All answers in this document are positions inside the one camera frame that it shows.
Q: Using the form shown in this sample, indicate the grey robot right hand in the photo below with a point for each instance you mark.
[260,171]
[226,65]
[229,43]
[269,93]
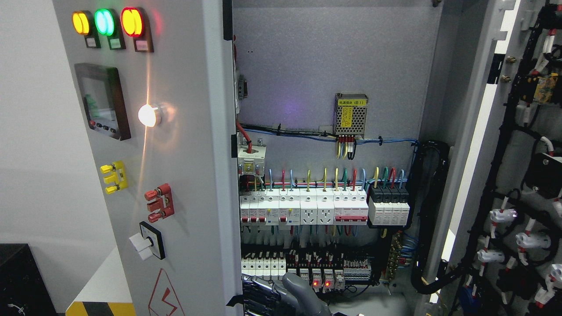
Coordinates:
[291,296]

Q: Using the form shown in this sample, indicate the white socket breaker row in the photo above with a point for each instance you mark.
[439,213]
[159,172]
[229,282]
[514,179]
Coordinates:
[297,207]

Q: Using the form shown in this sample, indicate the red electric hazard sign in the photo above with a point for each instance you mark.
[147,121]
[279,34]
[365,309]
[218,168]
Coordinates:
[164,300]

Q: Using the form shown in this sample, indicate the yellow indicator light left door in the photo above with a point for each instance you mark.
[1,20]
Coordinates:
[83,23]

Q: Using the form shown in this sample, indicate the yellow terminal connector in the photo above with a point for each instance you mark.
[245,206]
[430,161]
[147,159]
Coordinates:
[116,177]

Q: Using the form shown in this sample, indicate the white rotary selector switch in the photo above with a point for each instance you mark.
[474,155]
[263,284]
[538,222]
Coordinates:
[148,242]

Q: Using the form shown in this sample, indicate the white glowing indicator light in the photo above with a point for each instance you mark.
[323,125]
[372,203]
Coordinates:
[149,115]

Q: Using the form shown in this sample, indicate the perforated metal power supply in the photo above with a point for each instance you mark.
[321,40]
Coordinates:
[350,114]

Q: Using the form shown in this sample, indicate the lower relay terminal row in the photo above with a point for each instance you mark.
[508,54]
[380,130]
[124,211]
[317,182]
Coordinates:
[328,269]

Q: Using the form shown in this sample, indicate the black surge protector block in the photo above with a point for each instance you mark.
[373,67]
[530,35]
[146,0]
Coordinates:
[388,207]

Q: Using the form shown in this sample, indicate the black box at left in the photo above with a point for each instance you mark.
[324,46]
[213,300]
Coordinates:
[22,289]

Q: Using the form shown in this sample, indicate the red terminal connector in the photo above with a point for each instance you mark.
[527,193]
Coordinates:
[160,205]

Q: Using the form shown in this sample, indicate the black digital power meter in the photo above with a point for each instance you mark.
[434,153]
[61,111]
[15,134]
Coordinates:
[103,100]

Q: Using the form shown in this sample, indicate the red indicator light left door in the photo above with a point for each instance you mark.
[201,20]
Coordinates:
[135,24]

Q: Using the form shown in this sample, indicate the white current transformers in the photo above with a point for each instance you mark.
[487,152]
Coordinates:
[250,163]

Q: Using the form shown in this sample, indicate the green indicator light left door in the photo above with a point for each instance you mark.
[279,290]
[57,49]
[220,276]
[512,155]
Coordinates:
[108,25]

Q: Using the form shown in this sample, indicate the grey cabinet door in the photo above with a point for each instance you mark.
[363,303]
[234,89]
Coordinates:
[506,256]
[189,77]

